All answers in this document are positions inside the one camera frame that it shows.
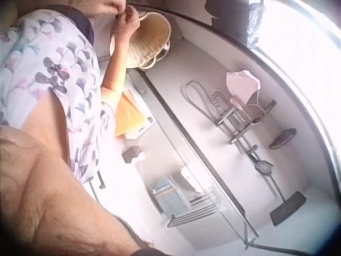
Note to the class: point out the dark hanging fabric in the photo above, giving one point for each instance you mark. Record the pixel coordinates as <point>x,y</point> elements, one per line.
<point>239,18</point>

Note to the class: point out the person's right hand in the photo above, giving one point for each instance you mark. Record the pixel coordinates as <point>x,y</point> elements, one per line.
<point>127,26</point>

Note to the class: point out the person's right fingers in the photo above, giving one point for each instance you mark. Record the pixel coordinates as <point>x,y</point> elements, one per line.
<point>129,14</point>

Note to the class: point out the pink cloth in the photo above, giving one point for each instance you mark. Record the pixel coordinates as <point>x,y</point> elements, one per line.
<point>242,85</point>

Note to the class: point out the glass shower door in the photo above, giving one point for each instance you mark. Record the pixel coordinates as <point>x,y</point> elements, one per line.
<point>191,160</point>

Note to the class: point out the dark brown block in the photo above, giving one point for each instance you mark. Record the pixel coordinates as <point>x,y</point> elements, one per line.
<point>132,154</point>

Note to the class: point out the person's left hand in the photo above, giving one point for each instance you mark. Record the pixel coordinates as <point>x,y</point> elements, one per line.
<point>114,4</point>

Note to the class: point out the beige woven basket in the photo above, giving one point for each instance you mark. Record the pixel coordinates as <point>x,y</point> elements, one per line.
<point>153,34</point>

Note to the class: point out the black metal shower rack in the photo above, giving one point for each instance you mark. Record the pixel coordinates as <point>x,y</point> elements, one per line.
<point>239,122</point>

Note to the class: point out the orange cloth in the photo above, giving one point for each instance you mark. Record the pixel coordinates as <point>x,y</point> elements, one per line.
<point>129,117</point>

